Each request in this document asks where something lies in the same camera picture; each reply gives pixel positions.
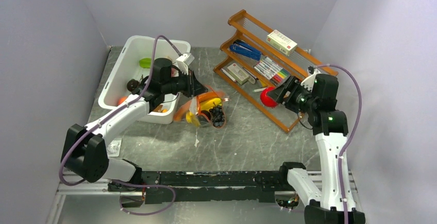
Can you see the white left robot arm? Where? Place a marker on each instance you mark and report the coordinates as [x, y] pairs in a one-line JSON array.
[[85, 147]]

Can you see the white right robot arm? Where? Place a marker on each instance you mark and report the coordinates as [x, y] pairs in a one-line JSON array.
[[334, 201]]

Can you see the clear zip bag orange zipper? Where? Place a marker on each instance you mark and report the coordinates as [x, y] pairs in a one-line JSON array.
[[223, 102]]

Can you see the red apple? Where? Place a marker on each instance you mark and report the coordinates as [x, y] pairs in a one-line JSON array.
[[267, 100]]

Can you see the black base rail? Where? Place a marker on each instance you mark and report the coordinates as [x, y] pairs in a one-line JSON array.
[[184, 186]]

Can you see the white pen on shelf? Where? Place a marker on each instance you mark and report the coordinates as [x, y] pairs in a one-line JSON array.
[[259, 90]]

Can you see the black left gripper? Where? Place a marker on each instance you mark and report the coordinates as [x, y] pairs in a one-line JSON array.
[[193, 87]]

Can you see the blue stapler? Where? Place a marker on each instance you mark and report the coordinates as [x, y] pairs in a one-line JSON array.
[[244, 49]]

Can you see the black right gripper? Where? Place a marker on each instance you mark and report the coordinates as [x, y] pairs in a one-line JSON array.
[[291, 85]]

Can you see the white red box top shelf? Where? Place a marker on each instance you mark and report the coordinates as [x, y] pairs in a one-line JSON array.
[[281, 42]]

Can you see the black grape bunch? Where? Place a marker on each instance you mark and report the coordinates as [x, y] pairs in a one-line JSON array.
[[217, 116]]

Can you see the white label card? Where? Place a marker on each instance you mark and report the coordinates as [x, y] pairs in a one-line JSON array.
[[114, 148]]

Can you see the dark mangosteen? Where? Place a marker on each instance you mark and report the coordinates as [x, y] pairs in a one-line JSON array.
[[132, 85]]

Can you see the white plastic bin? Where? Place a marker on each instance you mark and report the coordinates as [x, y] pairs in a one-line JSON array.
[[127, 67]]

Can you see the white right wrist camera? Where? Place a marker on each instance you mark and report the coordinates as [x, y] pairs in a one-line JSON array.
[[309, 81]]

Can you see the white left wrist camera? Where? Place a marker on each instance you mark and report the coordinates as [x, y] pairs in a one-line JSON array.
[[184, 61]]

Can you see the orange wooden shelf rack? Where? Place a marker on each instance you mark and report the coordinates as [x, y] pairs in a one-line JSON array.
[[254, 32]]

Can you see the white green box lower shelf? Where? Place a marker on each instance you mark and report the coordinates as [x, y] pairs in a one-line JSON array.
[[238, 73]]

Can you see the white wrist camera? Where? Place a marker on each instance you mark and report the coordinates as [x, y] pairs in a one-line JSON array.
[[184, 61], [309, 81]]

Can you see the yellow banana bunch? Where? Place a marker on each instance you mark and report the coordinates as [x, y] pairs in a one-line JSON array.
[[196, 119]]

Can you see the green lime slice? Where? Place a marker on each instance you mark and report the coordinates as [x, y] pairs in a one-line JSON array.
[[145, 62]]

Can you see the coloured marker pen set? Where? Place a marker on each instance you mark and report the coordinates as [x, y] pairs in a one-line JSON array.
[[271, 71]]

